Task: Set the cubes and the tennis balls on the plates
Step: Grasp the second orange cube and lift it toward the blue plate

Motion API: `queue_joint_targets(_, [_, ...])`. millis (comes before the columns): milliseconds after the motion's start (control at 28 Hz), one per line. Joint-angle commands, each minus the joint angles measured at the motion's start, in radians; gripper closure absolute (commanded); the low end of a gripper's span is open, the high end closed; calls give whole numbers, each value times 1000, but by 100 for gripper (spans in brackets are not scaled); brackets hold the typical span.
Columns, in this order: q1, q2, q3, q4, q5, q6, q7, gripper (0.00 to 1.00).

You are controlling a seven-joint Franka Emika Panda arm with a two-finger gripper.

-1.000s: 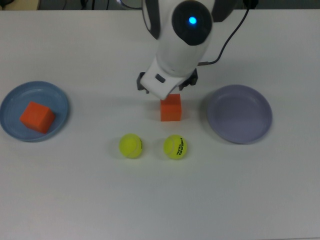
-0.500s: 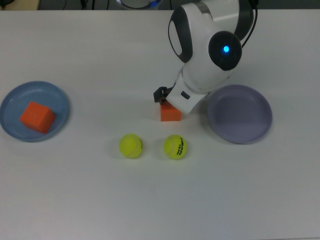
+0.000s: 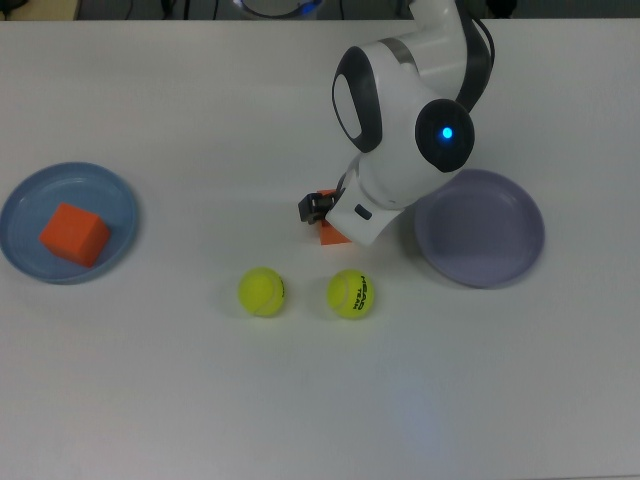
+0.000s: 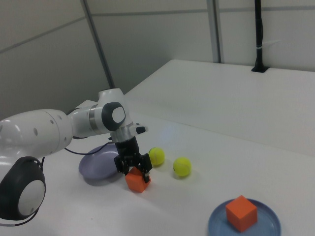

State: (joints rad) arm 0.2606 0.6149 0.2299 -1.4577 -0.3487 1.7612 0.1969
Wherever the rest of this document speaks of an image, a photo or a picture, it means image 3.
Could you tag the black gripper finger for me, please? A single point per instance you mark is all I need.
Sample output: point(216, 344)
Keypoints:
point(315, 207)

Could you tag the orange cube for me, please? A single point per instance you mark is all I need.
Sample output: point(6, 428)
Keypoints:
point(332, 236)
point(75, 232)

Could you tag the yellow tennis ball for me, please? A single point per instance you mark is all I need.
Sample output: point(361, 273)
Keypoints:
point(260, 292)
point(350, 295)

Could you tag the white robot base blue light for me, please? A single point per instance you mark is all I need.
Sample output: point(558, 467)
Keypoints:
point(275, 6)

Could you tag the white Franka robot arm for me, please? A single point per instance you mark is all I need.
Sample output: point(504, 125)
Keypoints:
point(390, 150)

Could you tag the purple plate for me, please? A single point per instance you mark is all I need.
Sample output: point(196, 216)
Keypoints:
point(490, 240)

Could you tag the blue plate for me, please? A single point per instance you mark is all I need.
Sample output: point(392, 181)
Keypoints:
point(115, 210)

